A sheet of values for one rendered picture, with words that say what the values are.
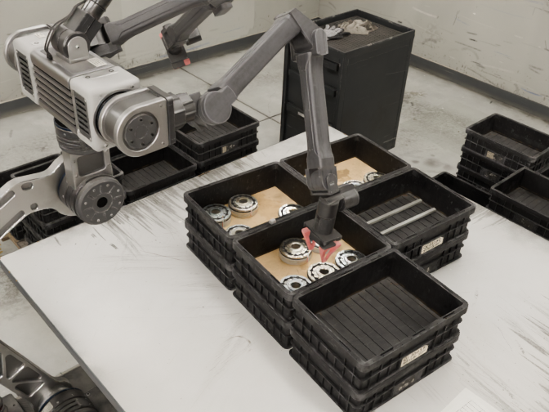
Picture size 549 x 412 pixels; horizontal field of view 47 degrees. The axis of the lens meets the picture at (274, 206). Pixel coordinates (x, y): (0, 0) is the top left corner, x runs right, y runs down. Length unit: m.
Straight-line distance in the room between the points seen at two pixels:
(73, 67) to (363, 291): 1.04
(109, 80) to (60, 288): 0.90
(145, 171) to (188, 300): 1.35
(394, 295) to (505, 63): 3.55
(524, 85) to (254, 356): 3.79
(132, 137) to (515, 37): 4.11
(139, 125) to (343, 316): 0.83
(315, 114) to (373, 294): 0.58
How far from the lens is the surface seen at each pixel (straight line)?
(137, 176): 3.28
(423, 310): 1.94
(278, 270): 1.98
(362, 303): 1.91
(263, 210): 2.23
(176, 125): 1.47
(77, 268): 2.24
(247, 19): 5.80
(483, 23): 5.33
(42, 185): 1.80
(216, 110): 1.51
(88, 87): 1.46
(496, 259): 2.41
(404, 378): 1.84
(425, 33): 5.65
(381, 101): 3.83
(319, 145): 1.72
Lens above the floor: 2.13
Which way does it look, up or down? 35 degrees down
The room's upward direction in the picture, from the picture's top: 3 degrees clockwise
